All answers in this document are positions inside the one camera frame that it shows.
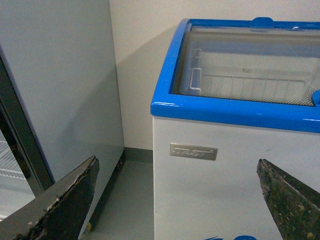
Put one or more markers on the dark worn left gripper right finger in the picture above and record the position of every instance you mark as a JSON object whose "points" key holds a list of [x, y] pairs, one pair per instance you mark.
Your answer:
{"points": [[294, 206]]}

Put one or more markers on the white blue chest freezer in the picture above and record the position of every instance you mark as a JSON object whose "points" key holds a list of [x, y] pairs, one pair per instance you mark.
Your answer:
{"points": [[222, 199]]}

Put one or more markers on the glass sliding freezer lid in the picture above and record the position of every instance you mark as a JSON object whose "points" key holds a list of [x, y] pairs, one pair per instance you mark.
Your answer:
{"points": [[242, 40]]}

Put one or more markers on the silver brand nameplate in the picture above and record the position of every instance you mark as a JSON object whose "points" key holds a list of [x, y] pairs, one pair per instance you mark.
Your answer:
{"points": [[194, 152]]}

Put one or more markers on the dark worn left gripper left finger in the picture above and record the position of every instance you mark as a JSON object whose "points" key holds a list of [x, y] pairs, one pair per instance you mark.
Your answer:
{"points": [[59, 212]]}

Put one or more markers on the white upright display fridge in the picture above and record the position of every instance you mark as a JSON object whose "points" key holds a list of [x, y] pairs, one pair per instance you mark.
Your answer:
{"points": [[59, 97]]}

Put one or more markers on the white wire freezer basket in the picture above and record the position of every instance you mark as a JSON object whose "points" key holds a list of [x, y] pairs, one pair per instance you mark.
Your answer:
{"points": [[253, 77]]}

